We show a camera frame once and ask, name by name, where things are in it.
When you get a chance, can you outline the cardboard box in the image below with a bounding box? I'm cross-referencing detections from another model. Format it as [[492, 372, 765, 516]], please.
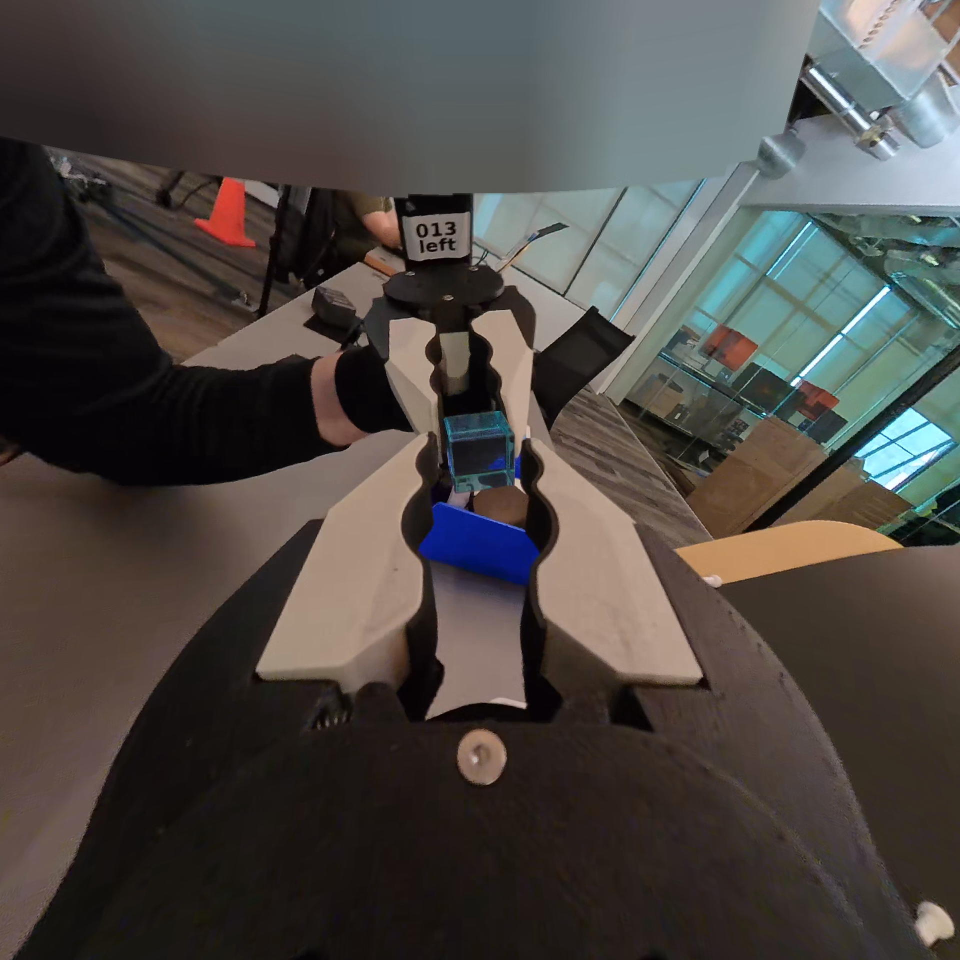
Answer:
[[686, 416, 915, 537]]

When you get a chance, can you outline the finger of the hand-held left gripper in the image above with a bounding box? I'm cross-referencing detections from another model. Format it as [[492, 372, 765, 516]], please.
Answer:
[[472, 307, 537, 453], [384, 316, 445, 436]]

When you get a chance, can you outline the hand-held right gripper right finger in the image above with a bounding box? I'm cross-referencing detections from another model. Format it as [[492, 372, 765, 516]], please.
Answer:
[[521, 437, 708, 717]]

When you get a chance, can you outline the orange-hood 3D printer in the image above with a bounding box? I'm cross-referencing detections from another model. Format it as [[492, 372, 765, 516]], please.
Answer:
[[795, 378, 843, 421], [705, 324, 760, 370]]

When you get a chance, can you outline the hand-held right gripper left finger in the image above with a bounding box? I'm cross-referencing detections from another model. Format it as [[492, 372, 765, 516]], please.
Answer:
[[255, 432, 444, 717]]

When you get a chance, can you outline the clear teal cube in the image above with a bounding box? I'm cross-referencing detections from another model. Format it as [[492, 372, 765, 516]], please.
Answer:
[[442, 408, 520, 495]]

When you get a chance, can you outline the black office chair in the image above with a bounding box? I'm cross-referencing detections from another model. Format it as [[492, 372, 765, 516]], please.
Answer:
[[536, 306, 637, 432]]

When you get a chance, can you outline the black tripod stand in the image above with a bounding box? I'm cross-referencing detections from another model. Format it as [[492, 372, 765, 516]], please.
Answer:
[[255, 183, 316, 320]]

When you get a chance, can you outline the black board with wooden edge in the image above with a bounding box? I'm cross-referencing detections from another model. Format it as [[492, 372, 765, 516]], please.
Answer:
[[675, 521, 960, 924]]

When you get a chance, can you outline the person's left hand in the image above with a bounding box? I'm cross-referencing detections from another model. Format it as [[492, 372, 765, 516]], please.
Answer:
[[333, 346, 419, 436]]

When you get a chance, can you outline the blue storage bin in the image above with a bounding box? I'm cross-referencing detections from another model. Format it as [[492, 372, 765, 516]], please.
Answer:
[[418, 480, 541, 586]]

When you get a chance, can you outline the black power adapter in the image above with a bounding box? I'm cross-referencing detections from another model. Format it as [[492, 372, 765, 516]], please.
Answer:
[[311, 285, 361, 331]]

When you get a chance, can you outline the person's left forearm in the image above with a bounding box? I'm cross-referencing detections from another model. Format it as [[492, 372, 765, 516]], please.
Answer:
[[0, 138, 354, 489]]

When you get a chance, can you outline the orange traffic cone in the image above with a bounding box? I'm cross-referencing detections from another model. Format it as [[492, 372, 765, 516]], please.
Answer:
[[193, 176, 258, 249]]

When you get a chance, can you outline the galvanized duct box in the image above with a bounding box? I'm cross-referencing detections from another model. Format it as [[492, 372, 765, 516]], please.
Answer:
[[802, 0, 960, 151]]

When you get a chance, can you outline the brown round object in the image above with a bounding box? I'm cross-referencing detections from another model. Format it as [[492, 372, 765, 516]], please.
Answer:
[[478, 486, 528, 526]]

